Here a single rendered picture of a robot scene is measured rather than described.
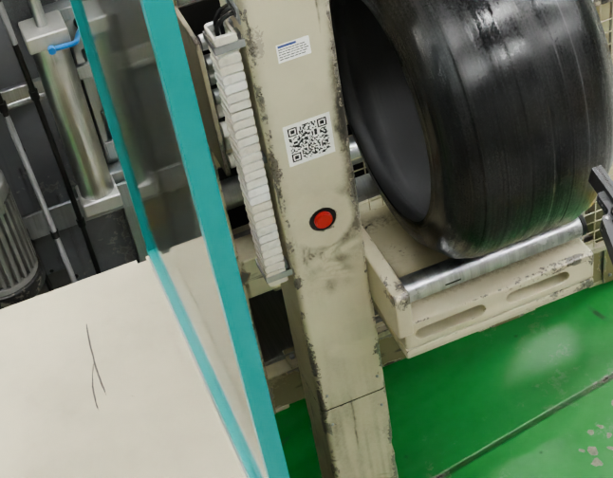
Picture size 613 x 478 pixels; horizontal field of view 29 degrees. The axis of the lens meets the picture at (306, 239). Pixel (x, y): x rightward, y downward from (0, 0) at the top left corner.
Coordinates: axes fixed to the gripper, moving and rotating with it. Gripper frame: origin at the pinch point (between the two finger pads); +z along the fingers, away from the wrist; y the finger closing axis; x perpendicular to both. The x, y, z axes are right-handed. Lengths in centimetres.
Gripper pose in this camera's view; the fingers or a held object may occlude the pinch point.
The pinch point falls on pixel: (607, 191)
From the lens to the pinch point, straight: 169.1
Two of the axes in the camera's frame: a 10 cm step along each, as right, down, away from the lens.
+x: 0.4, 5.6, 8.2
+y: -9.2, 3.4, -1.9
